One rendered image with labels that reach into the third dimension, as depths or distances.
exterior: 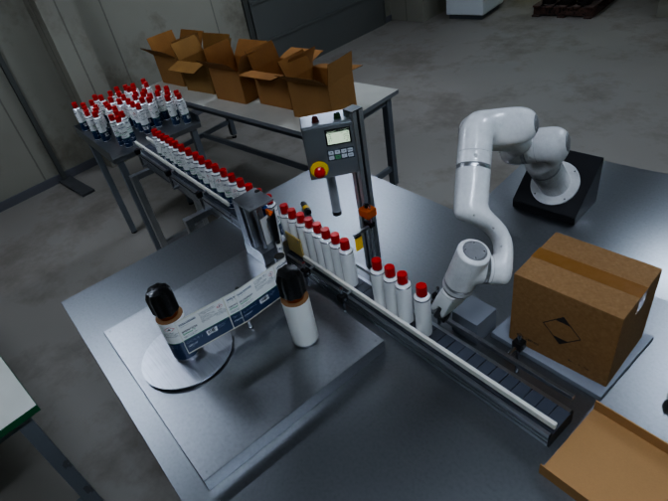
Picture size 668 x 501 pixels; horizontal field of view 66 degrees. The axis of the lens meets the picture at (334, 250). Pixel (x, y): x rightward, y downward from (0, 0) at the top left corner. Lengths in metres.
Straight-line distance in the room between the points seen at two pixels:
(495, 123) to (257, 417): 1.06
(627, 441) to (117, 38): 5.38
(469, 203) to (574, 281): 0.38
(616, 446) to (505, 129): 0.87
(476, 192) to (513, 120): 0.25
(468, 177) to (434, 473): 0.77
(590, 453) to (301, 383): 0.81
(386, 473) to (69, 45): 4.67
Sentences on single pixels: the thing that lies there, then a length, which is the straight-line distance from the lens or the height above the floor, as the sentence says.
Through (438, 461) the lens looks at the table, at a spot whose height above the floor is 0.83.
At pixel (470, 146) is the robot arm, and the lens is 1.39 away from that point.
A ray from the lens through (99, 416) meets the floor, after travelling 3.10.
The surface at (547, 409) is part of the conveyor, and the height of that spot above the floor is 0.88.
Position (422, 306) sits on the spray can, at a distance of 1.58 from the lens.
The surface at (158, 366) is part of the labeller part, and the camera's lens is 1.84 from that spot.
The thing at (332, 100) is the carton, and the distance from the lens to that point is 3.35.
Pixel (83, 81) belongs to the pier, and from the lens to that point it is 5.45.
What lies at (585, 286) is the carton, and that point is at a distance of 1.53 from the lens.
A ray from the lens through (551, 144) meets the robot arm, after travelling 1.90.
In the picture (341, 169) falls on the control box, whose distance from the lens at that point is 1.71.
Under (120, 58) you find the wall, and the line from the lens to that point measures 5.89.
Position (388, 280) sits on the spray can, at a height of 1.04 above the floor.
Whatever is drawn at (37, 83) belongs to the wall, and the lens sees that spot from 5.61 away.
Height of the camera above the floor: 2.13
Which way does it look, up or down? 37 degrees down
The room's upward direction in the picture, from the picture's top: 11 degrees counter-clockwise
